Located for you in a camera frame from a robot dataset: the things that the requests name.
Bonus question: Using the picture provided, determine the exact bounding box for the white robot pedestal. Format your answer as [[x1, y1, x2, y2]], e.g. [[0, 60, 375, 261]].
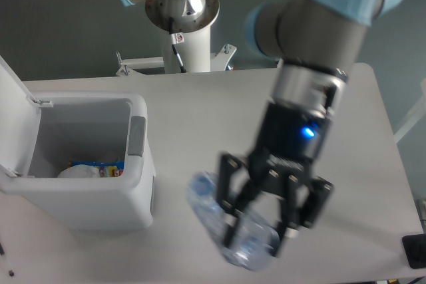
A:
[[144, 0, 221, 74]]

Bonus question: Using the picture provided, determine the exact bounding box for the black cable on pedestal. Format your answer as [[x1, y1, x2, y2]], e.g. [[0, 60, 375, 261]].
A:
[[168, 17, 187, 74]]

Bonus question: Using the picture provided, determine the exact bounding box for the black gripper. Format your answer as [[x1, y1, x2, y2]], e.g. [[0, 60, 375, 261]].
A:
[[216, 102, 334, 257]]

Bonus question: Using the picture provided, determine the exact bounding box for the white trash can lid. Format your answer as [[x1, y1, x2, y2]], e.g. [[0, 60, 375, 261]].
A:
[[1, 59, 54, 178]]

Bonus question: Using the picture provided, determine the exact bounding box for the white plastic trash can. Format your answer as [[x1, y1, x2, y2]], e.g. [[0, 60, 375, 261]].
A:
[[1, 92, 155, 230]]

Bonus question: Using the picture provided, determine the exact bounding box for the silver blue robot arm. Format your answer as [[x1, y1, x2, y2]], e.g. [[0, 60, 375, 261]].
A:
[[193, 0, 402, 261]]

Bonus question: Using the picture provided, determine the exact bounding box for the black device at table edge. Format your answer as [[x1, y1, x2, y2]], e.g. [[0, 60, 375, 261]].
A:
[[401, 234, 425, 269]]

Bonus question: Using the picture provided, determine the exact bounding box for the white furniture at right edge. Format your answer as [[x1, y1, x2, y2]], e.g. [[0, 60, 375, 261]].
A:
[[393, 79, 425, 144]]

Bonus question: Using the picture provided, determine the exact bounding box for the black white pen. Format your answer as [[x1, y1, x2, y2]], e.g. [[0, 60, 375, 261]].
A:
[[0, 243, 15, 277]]

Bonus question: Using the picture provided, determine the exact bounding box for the white paper wrapper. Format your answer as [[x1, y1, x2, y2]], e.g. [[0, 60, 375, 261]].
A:
[[57, 164, 101, 179]]

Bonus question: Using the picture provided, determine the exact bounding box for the white metal base frame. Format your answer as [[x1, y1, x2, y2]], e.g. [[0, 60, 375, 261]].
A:
[[116, 42, 236, 76]]

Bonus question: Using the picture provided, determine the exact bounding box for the blue snack wrapper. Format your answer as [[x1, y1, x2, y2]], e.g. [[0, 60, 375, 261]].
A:
[[67, 160, 124, 178]]

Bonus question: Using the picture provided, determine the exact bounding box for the clear plastic water bottle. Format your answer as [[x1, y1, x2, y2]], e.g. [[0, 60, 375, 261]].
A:
[[186, 172, 280, 271]]

